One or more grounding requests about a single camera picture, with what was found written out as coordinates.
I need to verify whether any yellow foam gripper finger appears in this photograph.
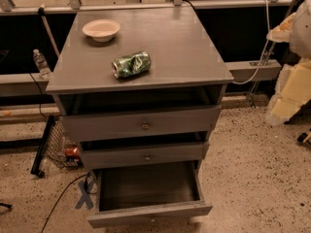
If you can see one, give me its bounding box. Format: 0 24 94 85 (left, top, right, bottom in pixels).
266 12 311 125

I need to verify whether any grey bottom drawer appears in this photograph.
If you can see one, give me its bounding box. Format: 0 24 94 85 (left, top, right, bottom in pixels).
88 161 212 228

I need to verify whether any grey drawer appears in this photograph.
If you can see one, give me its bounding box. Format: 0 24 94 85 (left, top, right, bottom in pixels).
61 106 221 142
79 142 209 169
88 161 212 228

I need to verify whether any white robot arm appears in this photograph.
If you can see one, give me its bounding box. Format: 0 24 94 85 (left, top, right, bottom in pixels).
266 0 311 125

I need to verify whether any grey top drawer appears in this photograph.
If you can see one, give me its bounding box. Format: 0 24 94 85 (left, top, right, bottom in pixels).
61 106 221 142

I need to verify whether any grey wooden drawer cabinet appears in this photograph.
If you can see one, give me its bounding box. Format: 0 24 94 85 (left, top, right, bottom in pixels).
45 6 234 180

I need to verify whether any grey middle drawer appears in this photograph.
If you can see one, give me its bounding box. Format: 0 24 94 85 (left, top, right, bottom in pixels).
79 142 209 169

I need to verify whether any black caster wheel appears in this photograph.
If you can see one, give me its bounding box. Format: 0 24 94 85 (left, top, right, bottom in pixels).
297 131 311 144

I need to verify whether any crushed green soda can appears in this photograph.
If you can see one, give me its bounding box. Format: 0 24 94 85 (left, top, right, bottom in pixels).
112 50 152 79

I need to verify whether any white paper bowl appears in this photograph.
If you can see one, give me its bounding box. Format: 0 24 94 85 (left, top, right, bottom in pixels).
83 19 121 43

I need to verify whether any orange item in basket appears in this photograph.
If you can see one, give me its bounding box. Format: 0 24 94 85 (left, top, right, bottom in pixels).
64 147 80 159

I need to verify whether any blue tape cross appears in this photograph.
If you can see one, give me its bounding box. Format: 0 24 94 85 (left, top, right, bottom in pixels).
76 181 94 210

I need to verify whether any clear plastic water bottle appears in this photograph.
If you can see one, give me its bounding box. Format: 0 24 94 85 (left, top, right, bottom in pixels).
33 49 52 80

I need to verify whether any wooden stick with black tip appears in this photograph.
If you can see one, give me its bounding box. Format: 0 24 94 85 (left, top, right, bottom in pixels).
38 3 60 58

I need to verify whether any white hanging cable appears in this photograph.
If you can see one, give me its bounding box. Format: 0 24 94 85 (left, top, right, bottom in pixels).
231 0 272 85

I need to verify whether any black floor cable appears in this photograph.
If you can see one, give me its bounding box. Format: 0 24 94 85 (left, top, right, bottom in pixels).
39 173 89 233

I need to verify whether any wire mesh basket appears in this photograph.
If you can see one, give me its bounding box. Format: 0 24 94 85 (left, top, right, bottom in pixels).
30 116 82 178

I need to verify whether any grey metal frame rail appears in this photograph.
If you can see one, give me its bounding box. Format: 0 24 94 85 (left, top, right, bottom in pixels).
0 59 281 97

